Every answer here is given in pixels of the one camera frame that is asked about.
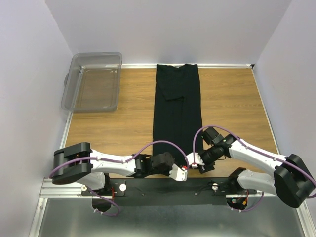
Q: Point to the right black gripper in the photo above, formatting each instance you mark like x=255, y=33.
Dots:
x=206, y=167

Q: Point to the black t shirt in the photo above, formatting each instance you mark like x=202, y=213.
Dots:
x=177, y=111

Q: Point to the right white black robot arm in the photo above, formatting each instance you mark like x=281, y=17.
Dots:
x=287, y=177

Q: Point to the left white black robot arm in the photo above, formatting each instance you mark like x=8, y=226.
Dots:
x=79, y=163

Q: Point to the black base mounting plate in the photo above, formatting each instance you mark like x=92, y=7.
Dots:
x=166, y=191

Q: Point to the clear plastic bin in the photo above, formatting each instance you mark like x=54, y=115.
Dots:
x=93, y=83

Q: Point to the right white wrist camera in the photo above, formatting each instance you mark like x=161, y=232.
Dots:
x=194, y=160

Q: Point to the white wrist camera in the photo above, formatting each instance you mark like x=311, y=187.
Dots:
x=178, y=174
x=194, y=160

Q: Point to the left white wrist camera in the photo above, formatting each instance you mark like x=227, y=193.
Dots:
x=178, y=174

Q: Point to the aluminium frame rail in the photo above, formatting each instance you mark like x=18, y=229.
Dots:
x=68, y=213

